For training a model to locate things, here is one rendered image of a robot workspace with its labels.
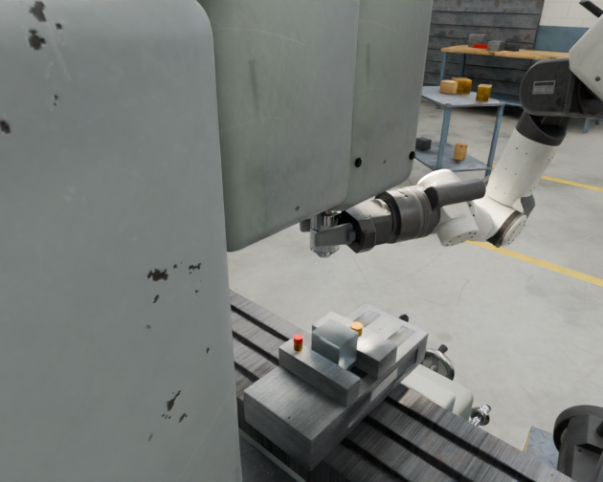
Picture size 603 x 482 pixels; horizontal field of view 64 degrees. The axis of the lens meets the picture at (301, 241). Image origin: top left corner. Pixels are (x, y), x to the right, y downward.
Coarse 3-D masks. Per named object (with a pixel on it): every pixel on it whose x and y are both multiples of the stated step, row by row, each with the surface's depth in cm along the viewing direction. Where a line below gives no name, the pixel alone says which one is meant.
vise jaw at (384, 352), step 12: (312, 324) 89; (348, 324) 89; (372, 336) 86; (360, 348) 83; (372, 348) 83; (384, 348) 83; (396, 348) 84; (360, 360) 83; (372, 360) 81; (384, 360) 82; (372, 372) 82; (384, 372) 83
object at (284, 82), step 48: (240, 0) 36; (288, 0) 39; (336, 0) 43; (240, 48) 37; (288, 48) 41; (336, 48) 45; (240, 96) 39; (288, 96) 43; (336, 96) 48; (240, 144) 40; (288, 144) 45; (336, 144) 50; (240, 192) 42; (288, 192) 47; (336, 192) 53; (240, 240) 44
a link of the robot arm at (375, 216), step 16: (384, 192) 78; (400, 192) 77; (352, 208) 75; (368, 208) 76; (384, 208) 75; (400, 208) 75; (416, 208) 76; (352, 224) 73; (368, 224) 71; (384, 224) 74; (400, 224) 75; (416, 224) 76; (368, 240) 71; (384, 240) 75; (400, 240) 77
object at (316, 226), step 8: (312, 224) 73; (320, 224) 72; (328, 224) 72; (336, 224) 73; (312, 232) 74; (312, 240) 74; (312, 248) 75; (320, 248) 74; (328, 248) 74; (336, 248) 75
